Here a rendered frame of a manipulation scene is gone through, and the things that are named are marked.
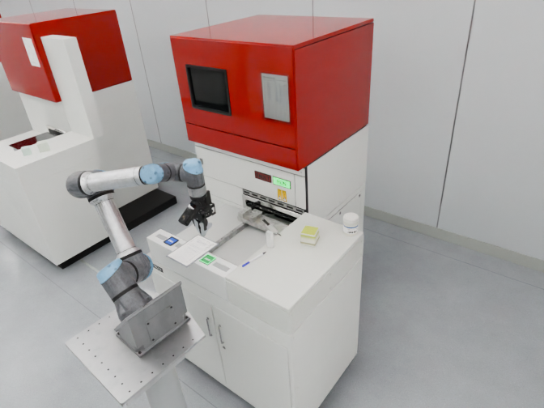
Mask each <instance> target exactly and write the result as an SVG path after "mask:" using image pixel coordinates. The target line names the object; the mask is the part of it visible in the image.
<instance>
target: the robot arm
mask: <svg viewBox="0 0 544 408"><path fill-rule="evenodd" d="M168 181H181V182H186V183H187V187H188V191H189V196H190V199H191V200H192V201H191V203H190V204H189V205H188V206H187V208H186V209H185V211H184V213H183V214H182V216H181V217H180V218H179V219H178V221H179V222H180V223H181V224H183V225H185V226H189V224H190V222H191V221H193V224H194V226H195V227H196V229H197V230H198V232H199V234H200V235H201V236H203V237H204V236H205V235H206V232H207V231H208V230H209V229H210V228H211V227H212V223H208V219H206V218H209V217H210V216H211V215H212V216H213V215H215V214H216V211H215V212H213V210H212V208H213V207H214V209H215V204H214V203H213V202H211V198H210V190H206V183H205V179H204V174H203V168H202V162H201V160H199V159H196V158H192V159H186V160H185V161H184V162H183V163H182V164H175V163H169V162H166V163H160V164H148V165H144V166H138V167H133V168H123V169H117V170H112V171H107V172H106V171H104V170H91V171H78V172H74V173H72V174H70V175H69V176H68V178H67V180H66V189H67V191H68V192H69V194H70V195H72V196H73V197H76V198H87V200H88V202H89V204H91V205H93V206H94V207H95V208H96V210H97V212H98V215H99V217H100V219H101V221H102V223H103V225H104V228H105V230H106V232H107V233H108V237H109V239H110V240H111V242H112V244H113V247H114V249H115V251H116V253H117V258H116V260H114V261H112V262H111V263H109V264H108V265H107V266H105V267H104V268H103V269H102V270H101V271H100V272H98V274H97V275H96V277H97V278H98V280H99V282H100V284H101V285H102V287H103V288H104V289H105V291H106V292H107V294H108V296H109V297H110V299H111V300H112V302H113V303H114V304H115V307H116V310H117V315H118V319H119V320H120V322H122V321H123V320H124V319H125V318H126V317H128V316H129V315H130V314H132V313H133V312H135V311H137V310H138V309H140V308H141V307H142V306H144V305H145V304H147V303H149V302H150V301H151V300H153V298H152V297H151V296H150V295H149V294H147V293H146V292H145V291H144V290H143V289H141V288H140V287H139V285H138V283H140V282H143V281H144V280H146V279H147V278H148V277H150V275H151V273H152V270H153V262H152V260H151V258H150V257H149V256H148V255H146V254H144V253H142V250H141V249H140V248H138V247H136V246H135V244H134V241H133V239H132V237H131V235H130V233H129V230H128V228H127V226H126V225H125V222H124V219H123V218H122V216H121V213H120V211H119V210H118V207H117V204H116V203H115V201H114V196H115V192H114V189H120V188H126V187H132V186H138V185H153V184H157V183H162V182H168ZM211 204H212V205H211ZM212 212H213V213H212Z"/></svg>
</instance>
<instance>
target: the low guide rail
mask: <svg viewBox="0 0 544 408"><path fill-rule="evenodd" d="M247 226H248V224H247V223H241V224H240V225H239V226H237V227H235V228H234V229H233V230H231V231H230V232H229V233H228V234H226V235H225V236H223V237H222V238H220V239H219V240H217V241H216V243H218V244H219V245H217V246H216V247H214V248H213V249H212V250H211V251H209V252H210V253H212V252H214V251H215V250H216V249H217V248H219V247H220V246H221V245H223V244H224V243H226V242H227V241H228V240H230V239H231V238H232V237H233V236H235V235H236V234H238V233H239V232H241V231H242V230H244V229H245V228H246V227H247Z"/></svg>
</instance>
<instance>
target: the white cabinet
mask: <svg viewBox="0 0 544 408"><path fill-rule="evenodd" d="M151 260H152V259H151ZM152 262H153V270H152V273H151V277H152V279H153V283H154V285H155V290H156V293H159V294H162V293H163V292H165V291H166V290H167V289H169V288H170V287H172V286H173V285H175V284H176V283H178V282H180V281H181V282H182V284H181V289H182V292H183V296H184V299H185V305H186V309H187V310H188V312H189V314H190V315H191V316H192V318H193V319H194V320H195V321H196V323H197V324H198V326H199V327H200V329H201V330H202V332H203V333H204V334H205V335H206V337H205V338H203V339H202V340H201V341H200V342H199V343H198V344H197V345H196V346H194V347H193V348H192V349H191V350H189V351H188V352H187V353H186V354H185V358H186V359H188V360H189V361H191V362H192V363H194V364H195V365H197V366H198V367H200V368H201V369H202V370H203V371H205V372H206V373H208V374H209V375H211V376H212V377H214V378H215V379H216V380H217V381H219V382H220V383H221V384H223V385H225V386H226V387H227V388H229V389H230V390H231V391H232V392H234V393H236V394H237V395H238V396H240V397H242V398H243V399H244V400H245V401H247V402H248V403H249V404H251V405H252V406H254V407H255V408H318V407H319V406H320V404H321V403H322V402H323V401H324V399H325V398H326V396H327V395H328V393H329V392H330V390H331V389H332V388H333V386H334V385H335V384H336V382H337V381H338V379H339V378H340V376H341V375H342V374H343V373H344V371H345V370H346V368H347V367H348V365H349V364H350V362H351V361H352V359H353V358H354V357H355V356H356V354H357V347H358V333H359V306H360V292H361V278H362V264H363V257H361V258H360V259H359V260H358V261H357V262H356V263H355V264H354V265H353V266H352V267H351V269H350V270H349V271H348V272H347V273H346V274H345V275H344V277H343V278H342V279H341V280H340V281H339V282H338V283H337V285H336V286H335V287H334V288H333V289H332V290H331V291H330V292H329V294H328V295H327V296H326V297H325V298H324V299H323V300H322V301H321V302H320V303H319V304H318V305H317V306H316V307H315V308H314V310H313V311H312V312H311V313H310V314H309V315H308V316H307V318H306V319H305V320H304V321H303V322H302V323H301V324H300V326H299V327H298V328H297V329H296V330H295V331H294V332H293V333H292V335H289V334H287V333H285V332H283V331H282V330H280V329H278V328H276V327H274V326H273V325H271V324H269V323H267V322H266V321H263V320H262V319H260V318H259V317H256V316H254V315H253V314H252V313H250V312H247V311H245V310H244V309H242V308H240V307H238V306H237V305H235V304H233V303H231V302H230V301H228V302H227V301H226V300H224V299H222V298H220V297H218V296H217V295H215V294H213V293H211V292H209V291H208V290H206V289H204V288H202V287H200V286H198V285H197V284H196V283H193V282H191V281H189V280H188V279H187V278H184V277H182V276H181V275H179V274H177V273H175V272H174V271H172V270H170V269H169V268H167V267H165V266H162V265H161V264H159V263H158V262H156V261H154V260H152Z"/></svg>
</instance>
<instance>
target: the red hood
mask: <svg viewBox="0 0 544 408"><path fill-rule="evenodd" d="M373 22H374V19H373V18H348V17H323V16H297V15H254V16H250V17H247V18H243V19H237V20H233V21H229V22H226V23H220V24H216V25H212V26H209V27H205V28H199V29H195V30H192V31H187V32H182V33H178V34H174V35H171V36H170V41H171V46H172V55H173V59H174V64H175V68H176V76H177V81H178V86H179V90H180V95H181V103H182V108H183V113H184V117H185V125H186V129H187V134H188V139H189V141H193V142H198V143H201V144H204V145H207V146H210V147H215V148H218V149H221V150H224V151H229V152H232V153H235V154H238V155H243V156H246V157H249V158H253V159H258V160H260V161H264V162H267V163H270V164H275V165H278V166H281V167H284V168H289V169H292V170H295V171H299V170H301V169H302V168H304V167H306V166H307V165H309V164H310V163H311V162H312V161H314V160H315V159H317V158H319V157H320V156H322V155H324V154H325V153H326V152H327V151H329V150H330V149H332V148H333V147H335V146H337V145H338V144H339V143H340V142H342V141H343V140H345V139H346V138H348V137H350V136H351V135H352V134H353V133H355V132H356V131H358V130H360V129H361V128H363V127H364V126H365V125H367V124H368V116H369V102H370V87H371V72H372V44H373V30H374V23H373Z"/></svg>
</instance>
